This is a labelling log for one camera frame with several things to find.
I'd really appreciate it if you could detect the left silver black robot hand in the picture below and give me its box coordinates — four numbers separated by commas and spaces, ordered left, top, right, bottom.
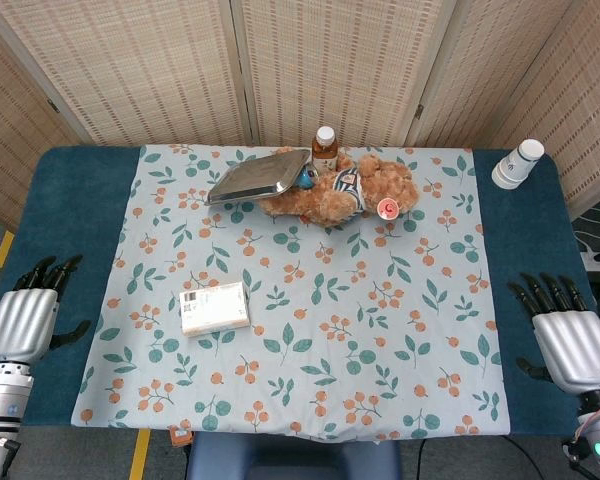
0, 254, 92, 365

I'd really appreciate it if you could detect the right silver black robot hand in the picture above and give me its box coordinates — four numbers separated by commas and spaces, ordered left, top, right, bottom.
508, 272, 600, 396

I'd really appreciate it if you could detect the white box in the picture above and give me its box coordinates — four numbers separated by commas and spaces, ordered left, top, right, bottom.
178, 281, 252, 338

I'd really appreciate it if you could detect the floral tablecloth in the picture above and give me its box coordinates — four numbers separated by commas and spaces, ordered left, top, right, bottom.
71, 143, 511, 442

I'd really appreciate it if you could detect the teal blue table cover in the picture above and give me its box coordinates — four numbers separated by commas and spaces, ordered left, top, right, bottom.
0, 144, 600, 439

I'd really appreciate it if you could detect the white paper cup stack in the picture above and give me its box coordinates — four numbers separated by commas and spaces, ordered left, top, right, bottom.
490, 138, 545, 190

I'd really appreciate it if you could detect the stainless steel tray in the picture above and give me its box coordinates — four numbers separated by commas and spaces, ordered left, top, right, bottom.
204, 149, 311, 207

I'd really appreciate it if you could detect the woven rattan folding screen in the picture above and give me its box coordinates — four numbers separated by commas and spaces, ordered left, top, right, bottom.
0, 0, 600, 234

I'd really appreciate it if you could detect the brown teddy bear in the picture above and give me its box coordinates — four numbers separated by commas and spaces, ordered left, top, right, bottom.
257, 146, 420, 230

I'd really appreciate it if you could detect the blue padded chair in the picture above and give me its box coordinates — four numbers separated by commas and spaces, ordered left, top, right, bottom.
185, 430, 402, 480

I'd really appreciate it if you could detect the tea bottle white cap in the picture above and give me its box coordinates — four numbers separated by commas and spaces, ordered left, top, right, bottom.
311, 126, 338, 174

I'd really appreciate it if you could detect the white cable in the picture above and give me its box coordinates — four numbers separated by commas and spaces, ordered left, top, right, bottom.
574, 202, 600, 254

